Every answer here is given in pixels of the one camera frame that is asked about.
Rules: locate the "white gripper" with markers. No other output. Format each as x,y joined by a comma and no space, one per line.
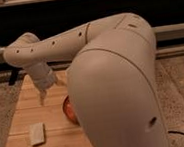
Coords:
43,78

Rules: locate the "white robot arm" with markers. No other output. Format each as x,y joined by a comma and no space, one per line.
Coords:
110,81

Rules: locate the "orange round plate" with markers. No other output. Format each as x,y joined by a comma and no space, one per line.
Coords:
69,112

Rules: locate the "pale sponge block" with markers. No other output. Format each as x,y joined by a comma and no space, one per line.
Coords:
36,132

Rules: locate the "wooden table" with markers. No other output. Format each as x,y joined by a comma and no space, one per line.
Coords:
59,131

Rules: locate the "long grey rail beam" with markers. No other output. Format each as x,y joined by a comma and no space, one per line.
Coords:
163,33

